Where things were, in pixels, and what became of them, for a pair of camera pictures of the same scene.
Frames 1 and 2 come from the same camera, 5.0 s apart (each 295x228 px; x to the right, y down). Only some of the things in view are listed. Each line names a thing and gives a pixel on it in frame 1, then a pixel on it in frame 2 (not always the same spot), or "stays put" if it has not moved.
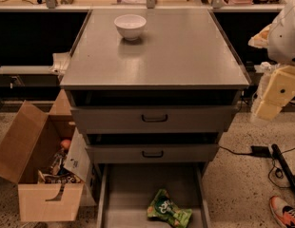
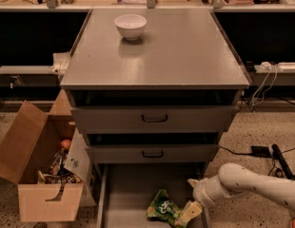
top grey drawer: x=158 y=119 stays put
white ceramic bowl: x=129 y=26 stays put
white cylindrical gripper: x=285 y=40 → x=200 y=193
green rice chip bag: x=162 y=207 stays put
